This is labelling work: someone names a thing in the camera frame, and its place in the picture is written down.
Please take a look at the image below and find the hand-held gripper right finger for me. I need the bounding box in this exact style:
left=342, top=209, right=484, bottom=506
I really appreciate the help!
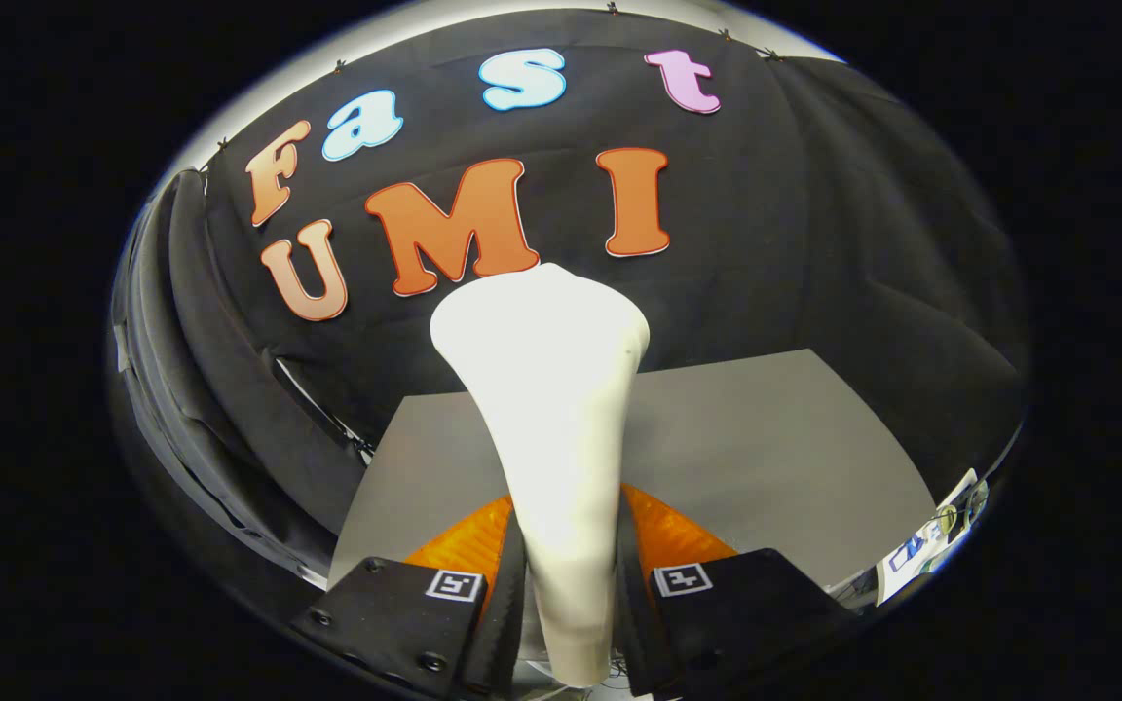
left=617, top=484, right=859, bottom=697

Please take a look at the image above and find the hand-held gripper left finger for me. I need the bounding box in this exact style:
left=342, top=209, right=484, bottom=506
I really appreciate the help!
left=290, top=492, right=528, bottom=697

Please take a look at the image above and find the white garment steamer head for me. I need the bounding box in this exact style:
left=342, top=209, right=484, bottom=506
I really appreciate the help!
left=430, top=263, right=652, bottom=687

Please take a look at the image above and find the grey cabinet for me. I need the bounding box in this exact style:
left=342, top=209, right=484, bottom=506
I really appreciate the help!
left=327, top=349, right=940, bottom=590

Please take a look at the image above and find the white office desk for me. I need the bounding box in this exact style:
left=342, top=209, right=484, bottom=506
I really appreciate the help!
left=876, top=469, right=991, bottom=607

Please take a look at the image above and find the small blue card holder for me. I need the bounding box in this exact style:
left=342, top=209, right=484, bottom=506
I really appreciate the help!
left=890, top=534, right=932, bottom=573

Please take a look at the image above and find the row of black cloth clips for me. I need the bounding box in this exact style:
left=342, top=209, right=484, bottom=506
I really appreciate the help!
left=218, top=2, right=781, bottom=150

